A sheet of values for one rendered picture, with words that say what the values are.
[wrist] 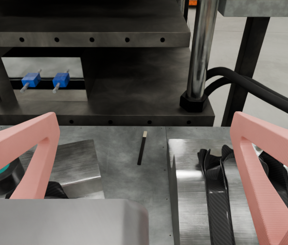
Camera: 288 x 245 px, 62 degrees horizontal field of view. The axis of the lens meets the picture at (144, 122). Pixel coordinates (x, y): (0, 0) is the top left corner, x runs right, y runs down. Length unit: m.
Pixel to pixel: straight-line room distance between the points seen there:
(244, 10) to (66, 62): 0.61
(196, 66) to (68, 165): 0.50
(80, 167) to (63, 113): 0.42
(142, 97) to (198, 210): 0.59
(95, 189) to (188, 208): 0.18
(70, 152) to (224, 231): 0.34
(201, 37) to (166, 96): 0.29
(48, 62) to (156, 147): 0.47
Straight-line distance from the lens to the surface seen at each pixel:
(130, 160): 0.66
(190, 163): 0.48
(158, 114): 0.85
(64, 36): 0.87
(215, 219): 0.46
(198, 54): 0.79
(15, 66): 0.97
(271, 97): 0.79
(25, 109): 0.98
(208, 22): 0.76
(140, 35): 0.82
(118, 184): 0.61
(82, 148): 0.55
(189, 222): 0.44
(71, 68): 0.89
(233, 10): 0.91
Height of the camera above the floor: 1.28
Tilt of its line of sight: 37 degrees down
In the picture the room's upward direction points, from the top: straight up
